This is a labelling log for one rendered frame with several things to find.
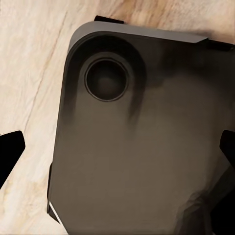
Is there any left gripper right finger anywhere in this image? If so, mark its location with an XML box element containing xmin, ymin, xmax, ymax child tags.
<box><xmin>219</xmin><ymin>129</ymin><xmax>235</xmax><ymax>169</ymax></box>

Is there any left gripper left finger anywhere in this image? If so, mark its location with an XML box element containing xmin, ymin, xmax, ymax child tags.
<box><xmin>0</xmin><ymin>130</ymin><xmax>25</xmax><ymax>189</ymax></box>

